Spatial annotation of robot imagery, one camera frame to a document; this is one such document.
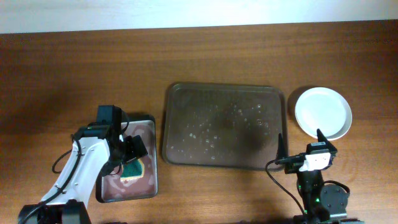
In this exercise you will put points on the pale green plate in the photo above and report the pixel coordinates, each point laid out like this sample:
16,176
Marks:
324,109

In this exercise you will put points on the brown plastic serving tray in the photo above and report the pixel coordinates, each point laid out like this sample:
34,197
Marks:
223,125

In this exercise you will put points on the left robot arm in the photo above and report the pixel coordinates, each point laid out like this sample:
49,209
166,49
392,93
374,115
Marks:
97,149

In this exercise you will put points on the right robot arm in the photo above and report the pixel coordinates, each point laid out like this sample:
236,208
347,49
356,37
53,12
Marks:
324,201

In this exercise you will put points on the metal baking tray with water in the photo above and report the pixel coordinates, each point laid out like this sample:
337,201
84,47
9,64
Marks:
112,188

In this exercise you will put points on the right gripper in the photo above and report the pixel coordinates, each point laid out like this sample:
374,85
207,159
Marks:
293,168

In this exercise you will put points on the green and yellow sponge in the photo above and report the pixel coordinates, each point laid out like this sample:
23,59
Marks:
133,170

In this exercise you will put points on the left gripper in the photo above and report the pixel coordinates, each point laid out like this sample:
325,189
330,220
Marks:
135,147

